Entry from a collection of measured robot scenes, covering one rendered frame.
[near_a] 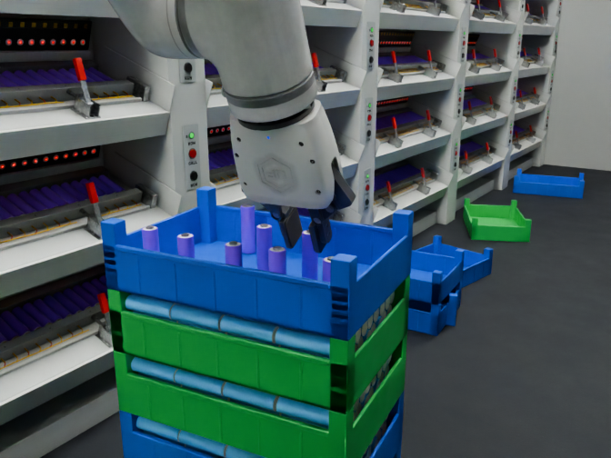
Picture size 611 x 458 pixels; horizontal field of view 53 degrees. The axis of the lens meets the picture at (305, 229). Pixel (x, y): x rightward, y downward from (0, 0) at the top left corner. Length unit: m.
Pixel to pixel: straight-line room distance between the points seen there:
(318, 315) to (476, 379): 0.81
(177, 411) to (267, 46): 0.43
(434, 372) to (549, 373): 0.24
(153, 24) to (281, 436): 0.42
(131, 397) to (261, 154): 0.35
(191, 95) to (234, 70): 0.65
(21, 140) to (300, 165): 0.51
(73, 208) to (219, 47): 0.63
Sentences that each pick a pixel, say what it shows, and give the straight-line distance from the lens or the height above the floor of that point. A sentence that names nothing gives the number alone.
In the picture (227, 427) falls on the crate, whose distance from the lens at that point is 0.72.
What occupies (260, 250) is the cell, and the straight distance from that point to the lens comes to 0.72.
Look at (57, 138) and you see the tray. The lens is 1.02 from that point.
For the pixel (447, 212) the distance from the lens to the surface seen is 2.44.
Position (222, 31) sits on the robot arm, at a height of 0.68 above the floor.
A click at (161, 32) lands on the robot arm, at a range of 0.57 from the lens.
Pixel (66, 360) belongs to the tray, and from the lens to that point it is 1.13.
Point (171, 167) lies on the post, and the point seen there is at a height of 0.45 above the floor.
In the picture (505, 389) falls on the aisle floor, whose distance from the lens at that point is 1.35.
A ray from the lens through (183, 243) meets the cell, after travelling 0.69.
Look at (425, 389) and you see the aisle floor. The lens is 1.31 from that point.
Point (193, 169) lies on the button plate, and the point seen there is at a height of 0.44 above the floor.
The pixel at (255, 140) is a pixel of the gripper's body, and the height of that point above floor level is 0.58.
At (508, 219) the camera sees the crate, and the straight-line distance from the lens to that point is 2.56.
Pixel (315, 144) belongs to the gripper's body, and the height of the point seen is 0.58.
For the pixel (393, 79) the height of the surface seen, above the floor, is 0.56.
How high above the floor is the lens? 0.67
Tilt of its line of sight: 17 degrees down
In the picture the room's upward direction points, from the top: straight up
